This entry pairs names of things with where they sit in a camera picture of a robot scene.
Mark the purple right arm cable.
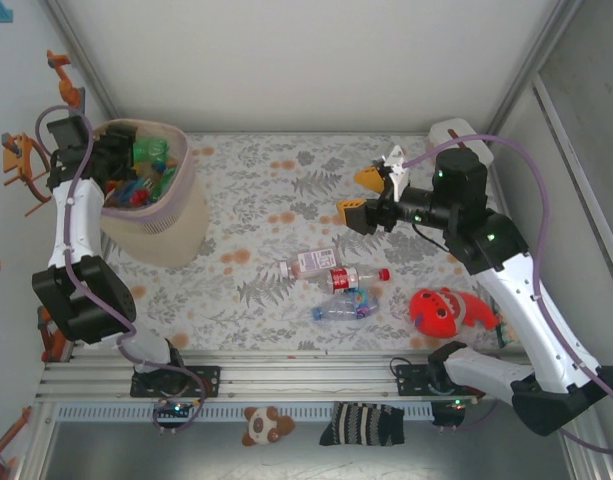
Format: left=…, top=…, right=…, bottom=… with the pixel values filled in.
left=405, top=134, right=613, bottom=455

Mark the crushed bottle colourful label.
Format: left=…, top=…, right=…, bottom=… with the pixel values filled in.
left=311, top=288, right=382, bottom=325

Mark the aluminium rail beam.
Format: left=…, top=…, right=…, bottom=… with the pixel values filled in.
left=34, top=349, right=587, bottom=402

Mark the white slotted cable duct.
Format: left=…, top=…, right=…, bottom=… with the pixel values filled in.
left=53, top=402, right=435, bottom=424

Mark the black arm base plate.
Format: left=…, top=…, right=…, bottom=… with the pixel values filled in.
left=129, top=364, right=222, bottom=400
left=394, top=363, right=487, bottom=400

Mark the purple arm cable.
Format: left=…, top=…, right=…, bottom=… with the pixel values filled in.
left=405, top=134, right=613, bottom=455
left=34, top=104, right=207, bottom=435

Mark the aluminium frame post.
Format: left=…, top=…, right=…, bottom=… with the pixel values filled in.
left=44, top=0, right=118, bottom=121
left=483, top=0, right=585, bottom=144

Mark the beige mesh waste bin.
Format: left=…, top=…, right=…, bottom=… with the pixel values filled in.
left=99, top=118, right=210, bottom=269

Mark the brown white panda plush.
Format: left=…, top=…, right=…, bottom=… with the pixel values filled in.
left=241, top=405, right=297, bottom=448

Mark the orange claw gripper wall sticker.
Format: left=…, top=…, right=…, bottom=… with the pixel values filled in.
left=0, top=132, right=53, bottom=217

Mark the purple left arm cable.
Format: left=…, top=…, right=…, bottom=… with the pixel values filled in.
left=34, top=104, right=207, bottom=435

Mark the small circuit board with LEDs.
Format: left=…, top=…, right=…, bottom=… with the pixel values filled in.
left=153, top=399, right=195, bottom=421
left=432, top=398, right=470, bottom=427

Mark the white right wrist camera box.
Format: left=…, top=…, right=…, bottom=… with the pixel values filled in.
left=373, top=145, right=411, bottom=202

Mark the pink plastic bin liner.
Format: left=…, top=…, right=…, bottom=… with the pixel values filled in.
left=99, top=118, right=192, bottom=236

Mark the red label bottle red cap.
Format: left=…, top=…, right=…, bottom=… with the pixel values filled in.
left=325, top=266, right=391, bottom=296

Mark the white pink tissue box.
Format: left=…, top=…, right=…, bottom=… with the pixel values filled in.
left=428, top=118, right=495, bottom=164

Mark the teal polka dot sock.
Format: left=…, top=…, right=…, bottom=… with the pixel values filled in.
left=494, top=307, right=517, bottom=347

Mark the black white striped sock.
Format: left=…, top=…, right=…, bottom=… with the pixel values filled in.
left=318, top=401, right=406, bottom=448

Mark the red fish plush toy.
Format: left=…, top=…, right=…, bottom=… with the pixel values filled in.
left=409, top=286, right=501, bottom=341

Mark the clear bottle blue cap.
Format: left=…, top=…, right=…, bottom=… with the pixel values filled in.
left=279, top=248, right=343, bottom=280

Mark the green soda bottle yellow cap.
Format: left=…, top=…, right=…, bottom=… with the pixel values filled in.
left=132, top=137, right=171, bottom=165
left=149, top=158, right=181, bottom=200

